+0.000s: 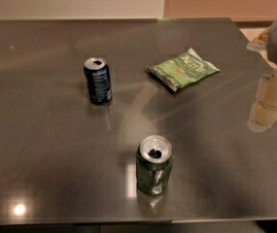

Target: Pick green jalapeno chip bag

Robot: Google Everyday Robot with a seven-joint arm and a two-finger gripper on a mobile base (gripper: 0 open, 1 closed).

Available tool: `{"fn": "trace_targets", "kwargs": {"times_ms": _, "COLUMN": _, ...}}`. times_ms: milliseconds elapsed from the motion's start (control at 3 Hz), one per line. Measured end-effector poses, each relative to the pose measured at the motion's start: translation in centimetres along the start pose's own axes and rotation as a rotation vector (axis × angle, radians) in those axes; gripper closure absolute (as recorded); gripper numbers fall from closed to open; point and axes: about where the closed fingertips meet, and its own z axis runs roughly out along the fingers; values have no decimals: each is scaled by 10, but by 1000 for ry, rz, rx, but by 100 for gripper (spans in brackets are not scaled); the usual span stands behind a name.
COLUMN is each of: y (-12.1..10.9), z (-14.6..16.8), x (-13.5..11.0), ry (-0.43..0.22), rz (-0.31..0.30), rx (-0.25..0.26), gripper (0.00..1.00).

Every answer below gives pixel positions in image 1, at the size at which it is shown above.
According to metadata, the blue soda can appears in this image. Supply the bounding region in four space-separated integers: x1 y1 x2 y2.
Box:
84 57 112 105

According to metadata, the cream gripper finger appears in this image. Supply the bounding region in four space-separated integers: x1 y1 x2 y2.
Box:
247 70 277 133
247 27 270 52

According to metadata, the green soda can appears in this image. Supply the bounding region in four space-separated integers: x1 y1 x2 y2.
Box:
136 135 173 195

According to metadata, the green jalapeno chip bag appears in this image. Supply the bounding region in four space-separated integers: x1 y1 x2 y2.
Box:
147 49 219 92

